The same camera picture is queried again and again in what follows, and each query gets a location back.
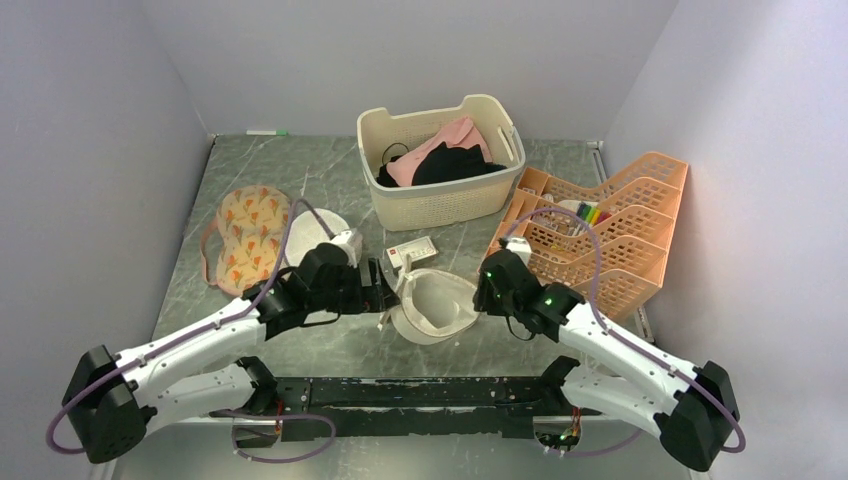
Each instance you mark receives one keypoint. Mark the pink bra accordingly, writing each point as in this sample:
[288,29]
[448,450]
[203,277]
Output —
[461,132]

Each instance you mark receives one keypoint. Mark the green white marker pen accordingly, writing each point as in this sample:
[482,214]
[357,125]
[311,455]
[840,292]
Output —
[259,132]

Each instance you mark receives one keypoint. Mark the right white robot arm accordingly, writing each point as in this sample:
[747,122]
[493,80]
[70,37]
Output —
[691,410]

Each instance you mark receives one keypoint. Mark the black garments in basket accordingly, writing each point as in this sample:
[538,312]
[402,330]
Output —
[383,177]

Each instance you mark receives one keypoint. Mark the cream plastic basket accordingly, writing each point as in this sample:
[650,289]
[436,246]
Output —
[428,206]

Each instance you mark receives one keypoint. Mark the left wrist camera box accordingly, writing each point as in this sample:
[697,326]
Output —
[351,242]

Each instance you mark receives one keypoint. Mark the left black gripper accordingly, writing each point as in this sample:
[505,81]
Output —
[376,295]

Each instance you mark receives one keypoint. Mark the beige trim mesh laundry bag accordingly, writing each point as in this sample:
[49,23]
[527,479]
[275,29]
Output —
[435,305]

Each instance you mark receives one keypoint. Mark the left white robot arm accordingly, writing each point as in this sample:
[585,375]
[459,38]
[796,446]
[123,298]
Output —
[114,400]

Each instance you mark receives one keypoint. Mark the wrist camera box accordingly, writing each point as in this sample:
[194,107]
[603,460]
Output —
[351,242]
[519,246]

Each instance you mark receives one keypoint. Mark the small white red box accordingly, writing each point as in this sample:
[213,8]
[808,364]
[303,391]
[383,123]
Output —
[414,250]

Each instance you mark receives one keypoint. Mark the grey trim mesh laundry bag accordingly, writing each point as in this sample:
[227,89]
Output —
[306,233]

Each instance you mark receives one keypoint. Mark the coloured markers set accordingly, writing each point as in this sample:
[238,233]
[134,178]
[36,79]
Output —
[591,214]

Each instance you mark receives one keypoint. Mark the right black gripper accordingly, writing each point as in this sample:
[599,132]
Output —
[483,299]

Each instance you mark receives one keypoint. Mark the floral orange sleep mask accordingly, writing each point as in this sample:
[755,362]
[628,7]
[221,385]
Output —
[240,245]

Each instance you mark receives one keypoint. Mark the orange plastic file organizer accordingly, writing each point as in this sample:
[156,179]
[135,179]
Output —
[643,199]

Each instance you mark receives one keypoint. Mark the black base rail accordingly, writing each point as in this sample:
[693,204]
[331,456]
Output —
[511,407]

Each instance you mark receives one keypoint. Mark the black bra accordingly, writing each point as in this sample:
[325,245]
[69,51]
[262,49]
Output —
[445,164]

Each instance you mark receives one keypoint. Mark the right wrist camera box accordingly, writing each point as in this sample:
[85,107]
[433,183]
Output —
[519,246]

